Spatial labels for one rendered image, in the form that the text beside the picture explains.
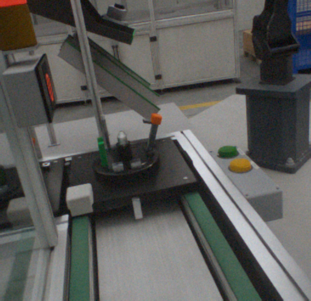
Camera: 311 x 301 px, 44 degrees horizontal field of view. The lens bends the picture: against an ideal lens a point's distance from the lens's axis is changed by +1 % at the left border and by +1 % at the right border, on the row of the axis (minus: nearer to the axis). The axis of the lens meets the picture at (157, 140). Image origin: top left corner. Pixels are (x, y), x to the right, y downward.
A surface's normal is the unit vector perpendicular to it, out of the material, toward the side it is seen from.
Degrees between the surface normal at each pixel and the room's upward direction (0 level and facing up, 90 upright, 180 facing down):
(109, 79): 90
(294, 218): 0
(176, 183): 0
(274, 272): 0
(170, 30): 90
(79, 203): 90
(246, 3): 90
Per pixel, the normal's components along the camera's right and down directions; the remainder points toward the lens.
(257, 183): -0.13, -0.92
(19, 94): 0.19, 0.35
